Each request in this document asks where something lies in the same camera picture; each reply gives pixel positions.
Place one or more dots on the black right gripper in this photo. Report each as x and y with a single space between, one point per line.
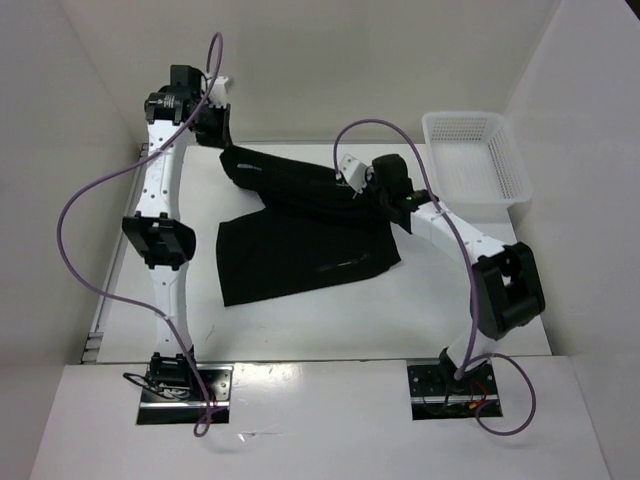
371 176

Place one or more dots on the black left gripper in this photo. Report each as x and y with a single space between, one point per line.
222 136

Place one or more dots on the black shorts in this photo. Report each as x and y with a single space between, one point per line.
312 232

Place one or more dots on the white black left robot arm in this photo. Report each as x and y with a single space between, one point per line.
166 246

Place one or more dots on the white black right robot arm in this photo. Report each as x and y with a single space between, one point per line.
505 287

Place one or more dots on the white plastic mesh basket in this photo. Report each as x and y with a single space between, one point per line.
474 159

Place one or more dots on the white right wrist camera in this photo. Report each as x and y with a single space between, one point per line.
355 173

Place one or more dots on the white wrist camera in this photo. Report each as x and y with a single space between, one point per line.
355 173
216 90

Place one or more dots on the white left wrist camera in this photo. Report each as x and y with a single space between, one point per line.
216 90

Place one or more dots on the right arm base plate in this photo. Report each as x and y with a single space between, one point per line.
432 399

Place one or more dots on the aluminium table edge rail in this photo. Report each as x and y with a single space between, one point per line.
99 211

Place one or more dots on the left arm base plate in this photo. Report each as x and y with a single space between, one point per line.
158 406

